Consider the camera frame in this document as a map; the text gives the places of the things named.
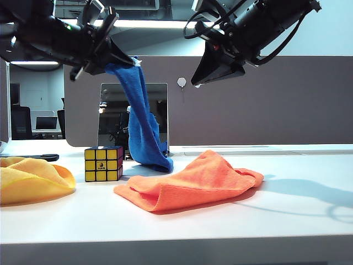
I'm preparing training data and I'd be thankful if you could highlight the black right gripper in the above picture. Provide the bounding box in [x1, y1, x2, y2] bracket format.
[190, 17, 268, 87]

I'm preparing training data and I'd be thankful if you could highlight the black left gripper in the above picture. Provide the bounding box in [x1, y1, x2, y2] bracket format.
[54, 6, 138, 81]

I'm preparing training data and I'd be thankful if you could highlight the blue microfiber rag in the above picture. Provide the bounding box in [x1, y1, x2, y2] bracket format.
[105, 56, 174, 173]

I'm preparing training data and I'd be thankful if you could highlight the Rubik's cube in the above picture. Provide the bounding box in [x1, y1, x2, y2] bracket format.
[84, 145, 124, 183]

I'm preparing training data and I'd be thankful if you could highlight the orange microfiber rag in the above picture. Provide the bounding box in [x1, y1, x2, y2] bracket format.
[113, 150, 264, 213]

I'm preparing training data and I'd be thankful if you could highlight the yellow microfiber rag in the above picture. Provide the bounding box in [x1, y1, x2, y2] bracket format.
[0, 156, 77, 206]

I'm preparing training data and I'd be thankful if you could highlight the long ceiling light strip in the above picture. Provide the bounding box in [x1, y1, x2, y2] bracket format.
[93, 18, 200, 29]

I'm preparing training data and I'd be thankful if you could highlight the silver standing mirror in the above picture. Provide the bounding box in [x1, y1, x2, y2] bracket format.
[97, 82, 173, 161]

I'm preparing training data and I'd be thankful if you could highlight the short ceiling light strip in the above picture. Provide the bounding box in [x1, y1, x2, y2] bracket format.
[9, 61, 60, 66]

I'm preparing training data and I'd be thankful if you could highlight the black office chair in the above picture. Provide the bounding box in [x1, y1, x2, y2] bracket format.
[10, 106, 32, 140]
[57, 109, 67, 140]

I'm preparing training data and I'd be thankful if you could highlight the black background laptop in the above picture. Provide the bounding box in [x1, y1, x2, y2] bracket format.
[35, 116, 59, 131]

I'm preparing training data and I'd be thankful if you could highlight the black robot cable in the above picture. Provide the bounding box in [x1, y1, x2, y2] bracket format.
[184, 7, 232, 39]
[258, 10, 306, 66]

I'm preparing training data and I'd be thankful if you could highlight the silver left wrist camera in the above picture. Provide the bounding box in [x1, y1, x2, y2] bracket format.
[79, 0, 105, 23]

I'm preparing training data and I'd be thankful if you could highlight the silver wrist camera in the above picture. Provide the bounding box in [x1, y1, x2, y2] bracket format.
[79, 0, 105, 23]
[191, 0, 231, 23]

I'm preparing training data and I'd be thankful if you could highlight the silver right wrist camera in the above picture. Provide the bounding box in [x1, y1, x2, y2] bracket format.
[191, 0, 231, 23]

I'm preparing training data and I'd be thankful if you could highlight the grey desk cable tray lid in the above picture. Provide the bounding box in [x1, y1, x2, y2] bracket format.
[181, 145, 304, 157]

